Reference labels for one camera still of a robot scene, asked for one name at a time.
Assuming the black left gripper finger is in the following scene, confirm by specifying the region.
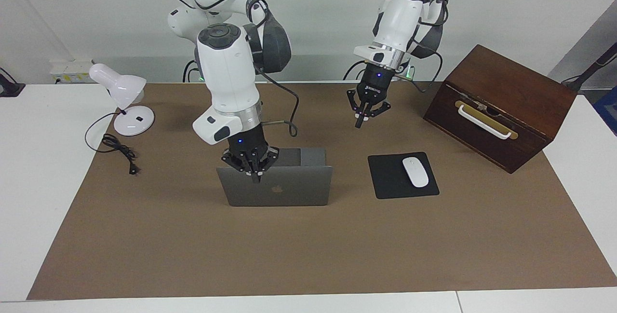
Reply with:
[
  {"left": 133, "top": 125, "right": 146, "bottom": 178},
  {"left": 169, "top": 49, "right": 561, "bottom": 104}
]
[
  {"left": 347, "top": 90, "right": 367, "bottom": 128},
  {"left": 364, "top": 101, "right": 392, "bottom": 121}
]

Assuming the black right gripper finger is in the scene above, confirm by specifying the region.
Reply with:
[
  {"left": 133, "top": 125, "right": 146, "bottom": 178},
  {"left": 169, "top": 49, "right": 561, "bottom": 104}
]
[
  {"left": 253, "top": 147, "right": 280, "bottom": 184},
  {"left": 221, "top": 152, "right": 256, "bottom": 179}
]

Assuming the grey laptop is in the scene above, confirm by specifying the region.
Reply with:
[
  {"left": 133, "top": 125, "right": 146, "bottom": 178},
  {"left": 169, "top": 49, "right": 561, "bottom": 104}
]
[{"left": 216, "top": 148, "right": 334, "bottom": 207}]

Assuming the black mouse pad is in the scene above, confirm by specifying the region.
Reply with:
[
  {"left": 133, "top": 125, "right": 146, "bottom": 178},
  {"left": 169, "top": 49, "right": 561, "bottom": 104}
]
[{"left": 367, "top": 152, "right": 440, "bottom": 200}]

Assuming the white computer mouse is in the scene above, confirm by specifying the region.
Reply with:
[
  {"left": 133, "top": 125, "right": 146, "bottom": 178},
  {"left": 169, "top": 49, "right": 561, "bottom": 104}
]
[{"left": 402, "top": 157, "right": 429, "bottom": 188}]

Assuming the brown table mat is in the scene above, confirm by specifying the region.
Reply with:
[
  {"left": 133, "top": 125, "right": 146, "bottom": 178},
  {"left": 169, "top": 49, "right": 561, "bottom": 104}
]
[{"left": 27, "top": 82, "right": 617, "bottom": 300}]

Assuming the dark brown wooden box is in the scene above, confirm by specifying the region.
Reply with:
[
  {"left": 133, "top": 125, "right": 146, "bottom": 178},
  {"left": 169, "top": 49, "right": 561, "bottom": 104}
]
[{"left": 423, "top": 44, "right": 577, "bottom": 174}]

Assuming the white desk lamp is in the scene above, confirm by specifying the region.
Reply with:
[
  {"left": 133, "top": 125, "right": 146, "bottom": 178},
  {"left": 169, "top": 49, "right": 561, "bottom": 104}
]
[{"left": 89, "top": 63, "right": 155, "bottom": 136}]

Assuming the black stand pole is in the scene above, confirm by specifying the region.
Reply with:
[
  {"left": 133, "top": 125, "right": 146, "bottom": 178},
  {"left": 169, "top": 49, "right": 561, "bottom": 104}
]
[{"left": 562, "top": 42, "right": 617, "bottom": 93}]

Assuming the blue crate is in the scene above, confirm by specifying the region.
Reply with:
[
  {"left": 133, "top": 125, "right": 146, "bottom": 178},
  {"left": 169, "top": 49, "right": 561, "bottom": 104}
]
[{"left": 594, "top": 86, "right": 617, "bottom": 136}]

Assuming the black left base cable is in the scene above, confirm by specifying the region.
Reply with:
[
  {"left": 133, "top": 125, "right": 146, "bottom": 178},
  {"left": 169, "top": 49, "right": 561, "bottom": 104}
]
[{"left": 343, "top": 59, "right": 363, "bottom": 81}]

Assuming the black base cable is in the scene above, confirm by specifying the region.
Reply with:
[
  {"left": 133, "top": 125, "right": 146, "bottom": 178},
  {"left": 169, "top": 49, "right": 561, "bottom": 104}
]
[
  {"left": 182, "top": 59, "right": 201, "bottom": 83},
  {"left": 343, "top": 59, "right": 363, "bottom": 81}
]

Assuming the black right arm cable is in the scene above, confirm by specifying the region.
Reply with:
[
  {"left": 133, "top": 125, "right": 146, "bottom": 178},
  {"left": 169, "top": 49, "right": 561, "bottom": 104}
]
[{"left": 164, "top": 0, "right": 299, "bottom": 137}]

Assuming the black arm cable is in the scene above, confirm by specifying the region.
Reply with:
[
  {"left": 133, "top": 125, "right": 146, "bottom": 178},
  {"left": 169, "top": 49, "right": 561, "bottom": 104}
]
[
  {"left": 398, "top": 0, "right": 450, "bottom": 93},
  {"left": 164, "top": 0, "right": 299, "bottom": 137}
]

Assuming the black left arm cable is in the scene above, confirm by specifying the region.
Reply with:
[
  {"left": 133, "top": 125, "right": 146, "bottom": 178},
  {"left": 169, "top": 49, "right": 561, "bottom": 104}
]
[{"left": 398, "top": 0, "right": 450, "bottom": 93}]

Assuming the black right base cable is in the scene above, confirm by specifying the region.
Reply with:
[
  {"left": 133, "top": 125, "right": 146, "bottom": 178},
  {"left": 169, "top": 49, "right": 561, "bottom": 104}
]
[{"left": 182, "top": 59, "right": 201, "bottom": 83}]

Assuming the white box handle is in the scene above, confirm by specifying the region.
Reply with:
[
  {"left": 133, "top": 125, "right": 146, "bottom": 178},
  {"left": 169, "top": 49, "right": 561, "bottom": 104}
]
[{"left": 457, "top": 105, "right": 512, "bottom": 140}]

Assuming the gold handle plate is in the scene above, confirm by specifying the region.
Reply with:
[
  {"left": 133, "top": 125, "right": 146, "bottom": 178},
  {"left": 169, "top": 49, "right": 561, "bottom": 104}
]
[{"left": 455, "top": 100, "right": 519, "bottom": 140}]

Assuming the white wall power strip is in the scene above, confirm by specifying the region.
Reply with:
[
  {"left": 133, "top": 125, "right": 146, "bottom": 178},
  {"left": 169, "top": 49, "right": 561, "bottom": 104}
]
[{"left": 50, "top": 60, "right": 93, "bottom": 85}]

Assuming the black clamp mount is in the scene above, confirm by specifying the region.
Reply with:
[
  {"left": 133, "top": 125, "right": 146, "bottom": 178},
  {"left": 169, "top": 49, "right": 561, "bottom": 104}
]
[{"left": 0, "top": 68, "right": 26, "bottom": 97}]

